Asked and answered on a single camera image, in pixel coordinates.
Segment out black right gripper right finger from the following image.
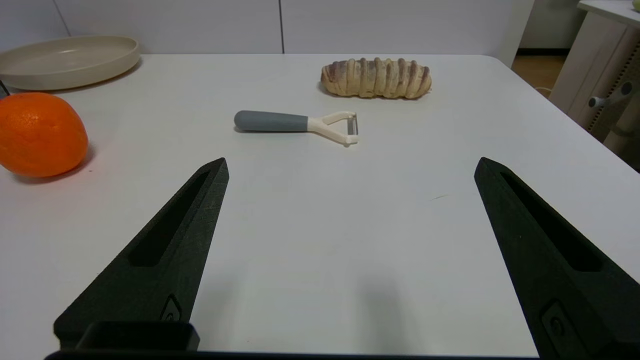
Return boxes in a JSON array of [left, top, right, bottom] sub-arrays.
[[474, 157, 640, 360]]

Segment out striped bread loaf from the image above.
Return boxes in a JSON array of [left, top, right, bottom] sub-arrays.
[[320, 57, 432, 100]]

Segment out grey desk crank handle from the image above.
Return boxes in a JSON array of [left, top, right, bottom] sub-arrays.
[[588, 81, 634, 109]]

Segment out beige round plate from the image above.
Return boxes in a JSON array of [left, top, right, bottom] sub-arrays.
[[0, 35, 141, 92]]

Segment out orange fruit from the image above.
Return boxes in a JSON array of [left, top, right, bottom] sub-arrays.
[[0, 92, 89, 178]]

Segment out grey handled white peeler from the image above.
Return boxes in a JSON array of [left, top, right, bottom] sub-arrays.
[[234, 110, 359, 147]]

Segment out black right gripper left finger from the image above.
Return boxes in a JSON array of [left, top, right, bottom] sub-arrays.
[[53, 157, 230, 351]]

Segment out white side desk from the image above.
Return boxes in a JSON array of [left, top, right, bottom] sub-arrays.
[[549, 0, 640, 173]]

